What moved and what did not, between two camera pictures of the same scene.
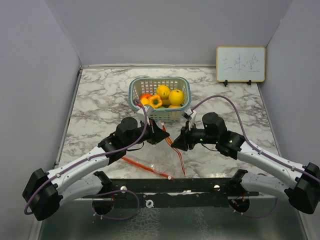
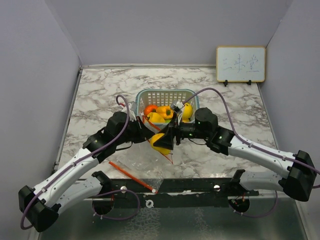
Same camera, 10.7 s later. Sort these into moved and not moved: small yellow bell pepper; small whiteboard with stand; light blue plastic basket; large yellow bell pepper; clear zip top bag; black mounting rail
Moved: clear zip top bag; light blue plastic basket; small yellow bell pepper; large yellow bell pepper
Not moved: small whiteboard with stand; black mounting rail
